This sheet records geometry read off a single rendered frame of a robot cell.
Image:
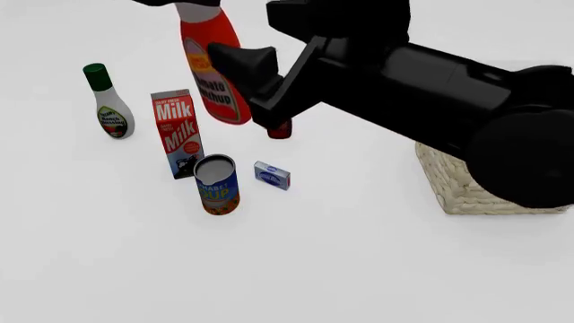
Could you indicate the blue alphabet soup can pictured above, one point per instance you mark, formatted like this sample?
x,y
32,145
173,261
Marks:
x,y
218,191

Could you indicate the red milk carton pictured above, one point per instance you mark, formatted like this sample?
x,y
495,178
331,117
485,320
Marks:
x,y
177,131

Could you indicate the small red can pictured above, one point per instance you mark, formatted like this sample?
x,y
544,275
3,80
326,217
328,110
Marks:
x,y
281,131

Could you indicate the small blue printed box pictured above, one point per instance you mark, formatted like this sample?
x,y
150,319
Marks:
x,y
271,175

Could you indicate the red tomato ketchup bottle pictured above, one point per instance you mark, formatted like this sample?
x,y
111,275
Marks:
x,y
204,30

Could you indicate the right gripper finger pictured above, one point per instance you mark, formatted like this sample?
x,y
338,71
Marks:
x,y
251,67
193,2

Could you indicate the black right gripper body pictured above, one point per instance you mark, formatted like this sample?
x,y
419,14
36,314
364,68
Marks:
x,y
287,101

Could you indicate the white ranch dressing bottle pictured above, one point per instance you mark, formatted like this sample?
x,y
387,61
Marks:
x,y
113,111

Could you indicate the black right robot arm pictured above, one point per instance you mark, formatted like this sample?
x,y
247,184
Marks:
x,y
430,91

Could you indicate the pale woven basket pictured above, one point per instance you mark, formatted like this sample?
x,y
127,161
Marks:
x,y
466,191

